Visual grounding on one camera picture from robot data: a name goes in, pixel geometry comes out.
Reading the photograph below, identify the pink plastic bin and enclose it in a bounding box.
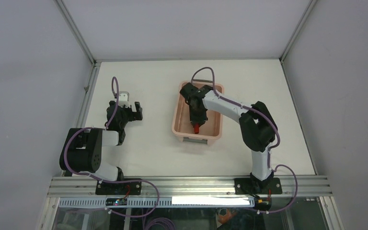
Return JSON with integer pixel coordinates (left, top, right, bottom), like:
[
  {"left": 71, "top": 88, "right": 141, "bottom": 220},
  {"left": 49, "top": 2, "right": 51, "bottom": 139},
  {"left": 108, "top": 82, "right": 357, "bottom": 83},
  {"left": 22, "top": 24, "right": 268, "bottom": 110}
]
[{"left": 172, "top": 93, "right": 223, "bottom": 145}]

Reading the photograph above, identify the orange object under table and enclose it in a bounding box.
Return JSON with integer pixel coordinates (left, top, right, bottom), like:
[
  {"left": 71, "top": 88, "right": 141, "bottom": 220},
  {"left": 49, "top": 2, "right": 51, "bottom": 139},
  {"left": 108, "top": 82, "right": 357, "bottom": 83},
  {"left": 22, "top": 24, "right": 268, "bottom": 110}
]
[{"left": 216, "top": 208, "right": 237, "bottom": 226}]

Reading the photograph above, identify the aluminium left frame post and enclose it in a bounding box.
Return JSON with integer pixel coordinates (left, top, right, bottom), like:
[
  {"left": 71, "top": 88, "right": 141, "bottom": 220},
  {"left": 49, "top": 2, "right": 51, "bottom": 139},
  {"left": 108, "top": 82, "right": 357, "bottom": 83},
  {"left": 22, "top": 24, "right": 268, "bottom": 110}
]
[{"left": 55, "top": 0, "right": 96, "bottom": 66}]

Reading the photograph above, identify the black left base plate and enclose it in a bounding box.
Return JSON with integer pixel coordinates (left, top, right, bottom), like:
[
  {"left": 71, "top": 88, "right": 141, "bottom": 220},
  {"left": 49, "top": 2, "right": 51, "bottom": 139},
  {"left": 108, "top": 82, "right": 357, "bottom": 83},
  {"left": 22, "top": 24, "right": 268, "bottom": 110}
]
[{"left": 95, "top": 182, "right": 142, "bottom": 196}]

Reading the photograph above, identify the aluminium right frame post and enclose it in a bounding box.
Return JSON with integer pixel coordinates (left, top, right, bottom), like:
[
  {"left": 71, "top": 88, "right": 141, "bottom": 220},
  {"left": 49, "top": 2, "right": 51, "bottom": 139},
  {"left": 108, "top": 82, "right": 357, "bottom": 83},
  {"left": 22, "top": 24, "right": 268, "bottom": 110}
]
[{"left": 279, "top": 0, "right": 318, "bottom": 64}]

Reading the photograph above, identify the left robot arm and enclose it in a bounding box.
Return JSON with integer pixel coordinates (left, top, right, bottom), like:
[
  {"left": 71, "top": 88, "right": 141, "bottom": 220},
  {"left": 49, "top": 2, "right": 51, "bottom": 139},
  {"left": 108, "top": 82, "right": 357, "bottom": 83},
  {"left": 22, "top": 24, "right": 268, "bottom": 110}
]
[{"left": 59, "top": 101, "right": 143, "bottom": 195}]

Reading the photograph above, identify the white slotted cable duct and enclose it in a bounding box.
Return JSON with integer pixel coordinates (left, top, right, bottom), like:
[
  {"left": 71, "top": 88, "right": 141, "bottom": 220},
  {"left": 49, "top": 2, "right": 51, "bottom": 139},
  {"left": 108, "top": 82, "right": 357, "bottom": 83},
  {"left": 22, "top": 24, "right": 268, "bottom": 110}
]
[{"left": 58, "top": 196, "right": 254, "bottom": 209}]

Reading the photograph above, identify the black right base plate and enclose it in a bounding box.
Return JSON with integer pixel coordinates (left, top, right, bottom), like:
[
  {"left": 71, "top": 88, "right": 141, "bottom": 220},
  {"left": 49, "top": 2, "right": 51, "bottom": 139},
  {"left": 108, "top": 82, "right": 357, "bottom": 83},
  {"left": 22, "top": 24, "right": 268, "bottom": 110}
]
[{"left": 234, "top": 178, "right": 283, "bottom": 196}]

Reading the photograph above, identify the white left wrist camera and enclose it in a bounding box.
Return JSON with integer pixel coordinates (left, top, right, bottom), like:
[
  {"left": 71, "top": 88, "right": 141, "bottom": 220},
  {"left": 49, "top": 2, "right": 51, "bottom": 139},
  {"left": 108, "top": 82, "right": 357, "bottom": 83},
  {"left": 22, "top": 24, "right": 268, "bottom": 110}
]
[{"left": 118, "top": 91, "right": 131, "bottom": 108}]

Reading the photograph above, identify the aluminium front rail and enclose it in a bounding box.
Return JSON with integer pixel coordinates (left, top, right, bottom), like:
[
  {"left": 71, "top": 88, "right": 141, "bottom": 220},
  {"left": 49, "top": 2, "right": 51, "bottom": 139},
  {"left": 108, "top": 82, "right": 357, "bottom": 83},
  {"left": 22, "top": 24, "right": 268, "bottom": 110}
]
[{"left": 47, "top": 175, "right": 333, "bottom": 197}]

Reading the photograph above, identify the coiled purple cable below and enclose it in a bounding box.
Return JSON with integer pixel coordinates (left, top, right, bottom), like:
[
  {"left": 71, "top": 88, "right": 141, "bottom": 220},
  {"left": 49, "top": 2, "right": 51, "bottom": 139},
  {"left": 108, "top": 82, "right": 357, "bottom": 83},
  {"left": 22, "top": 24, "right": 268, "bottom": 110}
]
[{"left": 142, "top": 218, "right": 178, "bottom": 230}]

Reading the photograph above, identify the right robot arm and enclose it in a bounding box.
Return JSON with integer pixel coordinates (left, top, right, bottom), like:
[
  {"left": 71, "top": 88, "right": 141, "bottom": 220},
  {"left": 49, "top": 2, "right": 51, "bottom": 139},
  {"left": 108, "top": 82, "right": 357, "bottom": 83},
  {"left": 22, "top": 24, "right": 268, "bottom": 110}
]
[{"left": 180, "top": 82, "right": 278, "bottom": 194}]

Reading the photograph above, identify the aluminium frame post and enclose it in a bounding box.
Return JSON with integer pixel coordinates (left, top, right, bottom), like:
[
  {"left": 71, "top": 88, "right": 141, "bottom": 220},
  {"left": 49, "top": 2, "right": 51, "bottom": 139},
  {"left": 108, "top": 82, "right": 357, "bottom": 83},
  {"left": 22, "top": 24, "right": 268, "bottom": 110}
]
[
  {"left": 279, "top": 0, "right": 318, "bottom": 64},
  {"left": 55, "top": 0, "right": 96, "bottom": 66}
]

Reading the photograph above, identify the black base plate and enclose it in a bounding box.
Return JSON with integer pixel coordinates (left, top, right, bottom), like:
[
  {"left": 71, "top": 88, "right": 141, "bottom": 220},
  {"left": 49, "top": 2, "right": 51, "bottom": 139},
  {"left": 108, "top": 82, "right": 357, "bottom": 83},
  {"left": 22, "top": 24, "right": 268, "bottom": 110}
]
[
  {"left": 234, "top": 178, "right": 283, "bottom": 196},
  {"left": 95, "top": 182, "right": 142, "bottom": 196}
]

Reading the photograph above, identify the red black screwdriver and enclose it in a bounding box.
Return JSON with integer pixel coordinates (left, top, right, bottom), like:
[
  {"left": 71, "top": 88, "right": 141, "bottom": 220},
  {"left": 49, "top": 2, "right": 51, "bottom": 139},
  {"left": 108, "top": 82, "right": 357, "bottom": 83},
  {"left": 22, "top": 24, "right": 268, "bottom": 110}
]
[{"left": 193, "top": 124, "right": 200, "bottom": 134}]

